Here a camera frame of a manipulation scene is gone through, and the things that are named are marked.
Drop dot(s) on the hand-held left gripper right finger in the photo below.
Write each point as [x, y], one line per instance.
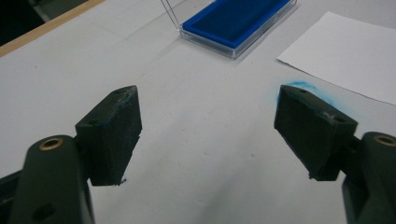
[311, 133]

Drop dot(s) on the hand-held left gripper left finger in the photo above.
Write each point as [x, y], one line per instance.
[106, 140]

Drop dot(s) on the small white paper sheet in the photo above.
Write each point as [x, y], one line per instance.
[348, 56]

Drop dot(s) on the blue ink pad clear case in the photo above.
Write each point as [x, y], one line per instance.
[239, 21]

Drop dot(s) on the large white table cover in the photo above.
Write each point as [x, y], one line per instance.
[202, 118]

